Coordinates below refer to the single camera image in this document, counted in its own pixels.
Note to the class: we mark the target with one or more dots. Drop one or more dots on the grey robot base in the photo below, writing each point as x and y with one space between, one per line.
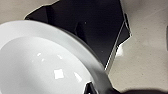
96 23

